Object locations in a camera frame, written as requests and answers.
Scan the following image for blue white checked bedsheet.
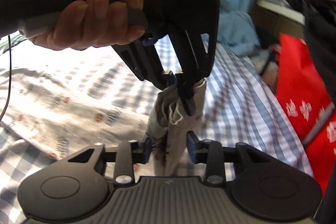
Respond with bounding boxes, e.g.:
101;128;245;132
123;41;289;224
1;33;312;223

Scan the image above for person's left hand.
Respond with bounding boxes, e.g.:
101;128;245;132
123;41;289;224
30;0;145;51

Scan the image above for red bag with white characters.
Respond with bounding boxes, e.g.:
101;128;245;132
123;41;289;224
276;33;335;192

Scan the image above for thin black cable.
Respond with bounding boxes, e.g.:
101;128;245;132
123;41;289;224
0;35;13;122

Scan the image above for light grey printed pants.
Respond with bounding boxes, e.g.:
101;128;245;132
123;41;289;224
1;69;207;181

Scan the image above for black jacket sleeve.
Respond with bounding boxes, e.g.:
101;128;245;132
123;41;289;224
303;2;335;102

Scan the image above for blue-grey garment on bed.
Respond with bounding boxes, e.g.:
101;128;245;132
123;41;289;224
217;10;260;57

